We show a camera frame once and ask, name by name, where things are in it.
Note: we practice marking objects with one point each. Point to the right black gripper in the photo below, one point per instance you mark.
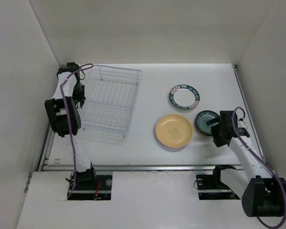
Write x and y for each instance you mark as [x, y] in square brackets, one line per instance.
[217, 139]

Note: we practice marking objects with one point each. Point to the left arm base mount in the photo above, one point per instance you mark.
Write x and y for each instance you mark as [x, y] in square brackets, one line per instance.
[102, 190]

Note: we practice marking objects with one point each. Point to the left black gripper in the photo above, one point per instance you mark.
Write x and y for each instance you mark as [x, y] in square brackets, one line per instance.
[79, 98]

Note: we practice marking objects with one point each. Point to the blue floral plate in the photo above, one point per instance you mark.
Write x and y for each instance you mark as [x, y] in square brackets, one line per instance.
[202, 118]

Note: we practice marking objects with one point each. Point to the white wire dish rack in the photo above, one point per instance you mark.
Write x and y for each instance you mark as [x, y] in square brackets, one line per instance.
[110, 93]

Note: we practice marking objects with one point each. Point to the beige plate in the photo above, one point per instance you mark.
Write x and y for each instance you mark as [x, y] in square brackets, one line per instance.
[174, 131]

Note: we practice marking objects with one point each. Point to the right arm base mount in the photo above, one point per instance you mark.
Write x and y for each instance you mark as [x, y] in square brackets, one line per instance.
[208, 189]

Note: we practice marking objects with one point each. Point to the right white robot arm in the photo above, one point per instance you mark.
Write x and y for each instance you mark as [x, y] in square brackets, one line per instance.
[262, 192]

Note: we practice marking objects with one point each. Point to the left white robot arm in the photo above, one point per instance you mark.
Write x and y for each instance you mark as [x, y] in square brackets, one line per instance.
[63, 114]

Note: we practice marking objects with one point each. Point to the metal rail front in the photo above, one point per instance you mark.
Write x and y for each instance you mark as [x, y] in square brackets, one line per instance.
[131, 168]

